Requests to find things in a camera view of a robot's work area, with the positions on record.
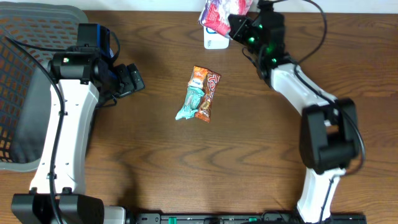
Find dark grey plastic basket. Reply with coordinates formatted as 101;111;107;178
1;1;88;172

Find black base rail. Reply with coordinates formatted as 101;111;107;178
130;212;368;224

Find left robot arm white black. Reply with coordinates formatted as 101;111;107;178
11;23;145;224

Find small orange snack packet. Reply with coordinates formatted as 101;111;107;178
188;66;208;89

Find purple red snack bag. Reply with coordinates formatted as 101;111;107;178
198;0;253;38

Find teal snack packet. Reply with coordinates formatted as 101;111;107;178
175;86;204;120

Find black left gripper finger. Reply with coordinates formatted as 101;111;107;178
117;86;145;97
127;63;146;90

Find red orange candy bar wrapper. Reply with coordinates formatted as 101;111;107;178
195;72;221;123

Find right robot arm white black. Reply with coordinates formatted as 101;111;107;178
228;1;366;223

